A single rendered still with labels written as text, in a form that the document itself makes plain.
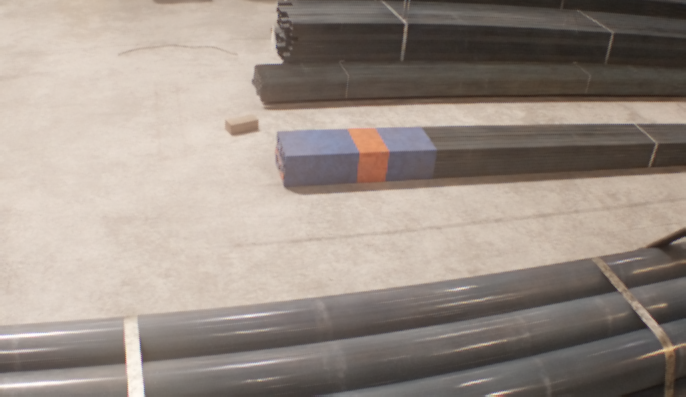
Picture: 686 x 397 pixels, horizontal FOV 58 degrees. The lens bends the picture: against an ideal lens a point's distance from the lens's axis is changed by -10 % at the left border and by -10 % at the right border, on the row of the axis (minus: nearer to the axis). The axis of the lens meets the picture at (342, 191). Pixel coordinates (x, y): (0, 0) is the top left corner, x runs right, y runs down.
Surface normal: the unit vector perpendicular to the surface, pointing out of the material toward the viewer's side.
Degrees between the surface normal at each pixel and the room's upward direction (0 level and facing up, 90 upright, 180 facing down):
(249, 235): 0
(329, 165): 90
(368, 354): 19
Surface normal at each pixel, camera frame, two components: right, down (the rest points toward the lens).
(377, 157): 0.24, 0.54
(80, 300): 0.09, -0.84
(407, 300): 0.17, -0.63
